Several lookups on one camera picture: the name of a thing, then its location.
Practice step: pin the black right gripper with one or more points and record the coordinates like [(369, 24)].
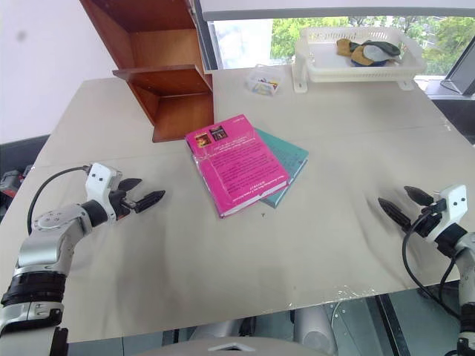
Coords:
[(426, 220)]

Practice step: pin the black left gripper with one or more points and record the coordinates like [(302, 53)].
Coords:
[(120, 204)]

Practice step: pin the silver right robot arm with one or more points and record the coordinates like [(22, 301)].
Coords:
[(467, 259)]

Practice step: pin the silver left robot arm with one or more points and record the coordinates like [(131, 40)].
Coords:
[(41, 241)]

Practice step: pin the pink hardcover book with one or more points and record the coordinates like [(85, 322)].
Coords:
[(234, 165)]

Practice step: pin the teal hardcover book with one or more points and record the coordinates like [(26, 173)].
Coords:
[(289, 155)]

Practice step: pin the brown wooden bookshelf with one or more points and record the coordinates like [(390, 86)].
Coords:
[(163, 55)]

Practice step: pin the black table leg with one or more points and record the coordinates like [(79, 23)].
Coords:
[(387, 326)]

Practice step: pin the red and black tool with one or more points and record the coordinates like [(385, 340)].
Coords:
[(11, 181)]

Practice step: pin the dark tablet on stand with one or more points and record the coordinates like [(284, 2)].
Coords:
[(464, 76)]

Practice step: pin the grey cloth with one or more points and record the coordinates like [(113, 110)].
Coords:
[(373, 53)]

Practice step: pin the grey rounded robot leg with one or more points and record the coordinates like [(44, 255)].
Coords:
[(315, 330)]

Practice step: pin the yellow-brown cloth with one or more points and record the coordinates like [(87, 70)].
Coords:
[(358, 55)]

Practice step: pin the dark green cloth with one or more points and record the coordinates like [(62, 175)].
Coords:
[(387, 47)]

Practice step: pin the white plastic basket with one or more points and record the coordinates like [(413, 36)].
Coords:
[(323, 63)]

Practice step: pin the clear plastic box with bits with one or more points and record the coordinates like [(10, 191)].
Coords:
[(264, 82)]

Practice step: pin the grey robot torso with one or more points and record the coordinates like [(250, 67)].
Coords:
[(237, 345)]

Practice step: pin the white roller blind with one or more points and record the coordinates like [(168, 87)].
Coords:
[(334, 9)]

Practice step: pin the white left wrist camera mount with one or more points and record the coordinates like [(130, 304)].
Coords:
[(98, 178)]

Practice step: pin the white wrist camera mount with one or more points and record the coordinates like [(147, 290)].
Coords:
[(98, 178), (454, 202)]

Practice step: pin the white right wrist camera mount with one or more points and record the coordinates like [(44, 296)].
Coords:
[(454, 202)]

